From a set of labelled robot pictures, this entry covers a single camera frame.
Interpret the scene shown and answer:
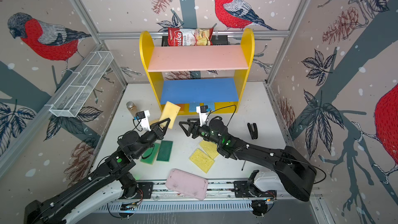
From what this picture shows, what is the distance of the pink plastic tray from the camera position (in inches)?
28.5

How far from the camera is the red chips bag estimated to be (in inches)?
34.4

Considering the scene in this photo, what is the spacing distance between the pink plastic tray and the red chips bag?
0.71 metres
